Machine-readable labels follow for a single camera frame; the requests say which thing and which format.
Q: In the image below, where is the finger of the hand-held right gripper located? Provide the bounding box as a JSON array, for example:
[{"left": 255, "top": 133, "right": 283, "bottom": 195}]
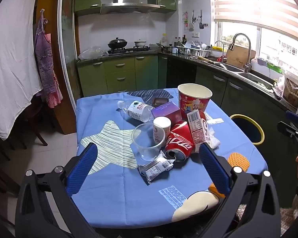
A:
[
  {"left": 285, "top": 110, "right": 298, "bottom": 125},
  {"left": 277, "top": 121, "right": 298, "bottom": 140}
]

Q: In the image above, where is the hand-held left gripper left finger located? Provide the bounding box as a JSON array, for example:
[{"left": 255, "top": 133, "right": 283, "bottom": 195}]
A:
[{"left": 15, "top": 142, "right": 100, "bottom": 238}]

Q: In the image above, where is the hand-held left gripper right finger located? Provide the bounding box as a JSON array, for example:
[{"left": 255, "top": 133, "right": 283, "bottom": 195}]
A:
[{"left": 199, "top": 142, "right": 281, "bottom": 238}]

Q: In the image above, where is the white paper towel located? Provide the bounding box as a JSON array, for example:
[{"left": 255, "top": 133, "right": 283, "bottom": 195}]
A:
[{"left": 203, "top": 126, "right": 221, "bottom": 150}]

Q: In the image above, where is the yellow rimmed bin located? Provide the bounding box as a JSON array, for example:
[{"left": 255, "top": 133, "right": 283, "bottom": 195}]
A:
[{"left": 230, "top": 114, "right": 265, "bottom": 146}]

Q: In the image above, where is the red soda can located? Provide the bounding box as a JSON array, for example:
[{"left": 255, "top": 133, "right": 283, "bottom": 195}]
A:
[{"left": 164, "top": 120, "right": 195, "bottom": 163}]

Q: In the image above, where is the red white snack packet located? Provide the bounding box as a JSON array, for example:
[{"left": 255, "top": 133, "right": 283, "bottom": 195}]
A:
[{"left": 187, "top": 109, "right": 210, "bottom": 153}]

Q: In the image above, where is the white barcode snack wrapper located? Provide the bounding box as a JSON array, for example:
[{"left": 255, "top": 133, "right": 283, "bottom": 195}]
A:
[{"left": 138, "top": 152, "right": 175, "bottom": 184}]

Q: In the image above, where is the white paper cup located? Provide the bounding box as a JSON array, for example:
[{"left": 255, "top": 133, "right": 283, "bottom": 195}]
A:
[{"left": 153, "top": 116, "right": 172, "bottom": 145}]

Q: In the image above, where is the red paper bucket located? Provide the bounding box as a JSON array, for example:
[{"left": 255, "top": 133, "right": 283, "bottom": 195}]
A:
[{"left": 177, "top": 83, "right": 213, "bottom": 120}]

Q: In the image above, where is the clear plastic cup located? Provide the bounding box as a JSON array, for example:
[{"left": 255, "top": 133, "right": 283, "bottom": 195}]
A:
[{"left": 132, "top": 123, "right": 166, "bottom": 161}]

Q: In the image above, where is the purple cardboard box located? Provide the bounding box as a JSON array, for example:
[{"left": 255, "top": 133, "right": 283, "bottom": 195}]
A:
[{"left": 151, "top": 102, "right": 182, "bottom": 127}]

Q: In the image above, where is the clear plastic water bottle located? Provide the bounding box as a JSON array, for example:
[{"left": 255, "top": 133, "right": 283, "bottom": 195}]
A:
[{"left": 117, "top": 100, "right": 155, "bottom": 123}]

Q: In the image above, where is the woven basket in bag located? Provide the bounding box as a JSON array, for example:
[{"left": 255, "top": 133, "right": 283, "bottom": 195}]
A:
[{"left": 282, "top": 71, "right": 298, "bottom": 108}]

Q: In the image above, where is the blue printed tablecloth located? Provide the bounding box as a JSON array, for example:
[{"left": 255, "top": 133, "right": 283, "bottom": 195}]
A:
[{"left": 71, "top": 88, "right": 269, "bottom": 230}]

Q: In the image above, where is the green windowsill tray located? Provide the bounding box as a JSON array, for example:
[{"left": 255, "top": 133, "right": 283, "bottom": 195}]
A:
[{"left": 266, "top": 61, "right": 285, "bottom": 73}]

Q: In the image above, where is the steel kitchen sink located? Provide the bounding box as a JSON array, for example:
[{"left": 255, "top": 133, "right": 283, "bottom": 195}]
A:
[{"left": 214, "top": 62, "right": 275, "bottom": 90}]

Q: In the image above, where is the dark wooden chair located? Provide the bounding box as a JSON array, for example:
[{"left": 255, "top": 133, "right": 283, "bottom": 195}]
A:
[{"left": 22, "top": 94, "right": 49, "bottom": 147}]

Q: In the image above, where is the tall steel faucet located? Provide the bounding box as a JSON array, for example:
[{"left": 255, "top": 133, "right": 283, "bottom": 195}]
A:
[{"left": 228, "top": 33, "right": 253, "bottom": 73}]

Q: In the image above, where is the wooden cutting board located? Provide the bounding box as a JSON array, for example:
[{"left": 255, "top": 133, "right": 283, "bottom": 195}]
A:
[{"left": 225, "top": 42, "right": 257, "bottom": 70}]

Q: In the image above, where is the small steel faucet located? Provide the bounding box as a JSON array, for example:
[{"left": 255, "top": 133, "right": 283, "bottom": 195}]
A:
[{"left": 215, "top": 40, "right": 225, "bottom": 57}]

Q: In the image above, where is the purple checked apron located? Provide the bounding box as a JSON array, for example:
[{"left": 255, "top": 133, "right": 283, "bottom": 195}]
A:
[{"left": 34, "top": 9, "right": 63, "bottom": 108}]

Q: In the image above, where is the clear plastic bag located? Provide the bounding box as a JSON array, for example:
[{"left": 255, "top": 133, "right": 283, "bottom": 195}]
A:
[{"left": 78, "top": 46, "right": 109, "bottom": 60}]

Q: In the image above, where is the dish rack with dishes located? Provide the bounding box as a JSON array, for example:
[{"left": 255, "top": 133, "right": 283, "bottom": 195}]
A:
[{"left": 176, "top": 41, "right": 211, "bottom": 58}]

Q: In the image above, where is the striped window blind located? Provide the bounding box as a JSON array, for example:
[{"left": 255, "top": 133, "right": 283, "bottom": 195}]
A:
[{"left": 208, "top": 0, "right": 298, "bottom": 43}]

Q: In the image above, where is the sliding glass door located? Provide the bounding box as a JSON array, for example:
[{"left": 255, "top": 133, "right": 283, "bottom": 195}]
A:
[{"left": 58, "top": 0, "right": 83, "bottom": 100}]

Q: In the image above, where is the steel saucepan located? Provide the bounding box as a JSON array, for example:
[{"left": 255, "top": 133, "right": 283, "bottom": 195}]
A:
[{"left": 156, "top": 43, "right": 173, "bottom": 53}]

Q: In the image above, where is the black gas stove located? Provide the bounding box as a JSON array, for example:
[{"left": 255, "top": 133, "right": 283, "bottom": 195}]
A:
[{"left": 107, "top": 46, "right": 151, "bottom": 55}]

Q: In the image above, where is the black wok with lid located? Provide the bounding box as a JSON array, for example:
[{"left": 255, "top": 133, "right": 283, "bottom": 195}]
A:
[{"left": 107, "top": 37, "right": 128, "bottom": 50}]

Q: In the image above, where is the group of dark sauce bottles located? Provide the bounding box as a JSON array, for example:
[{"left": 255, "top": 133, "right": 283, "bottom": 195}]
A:
[{"left": 174, "top": 35, "right": 187, "bottom": 46}]

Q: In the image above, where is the white hanging cloth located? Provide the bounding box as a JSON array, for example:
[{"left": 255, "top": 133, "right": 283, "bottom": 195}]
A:
[{"left": 0, "top": 0, "right": 44, "bottom": 141}]

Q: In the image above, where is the white hanging utensil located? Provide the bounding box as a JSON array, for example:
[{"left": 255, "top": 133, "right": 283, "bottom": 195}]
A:
[{"left": 188, "top": 11, "right": 195, "bottom": 32}]

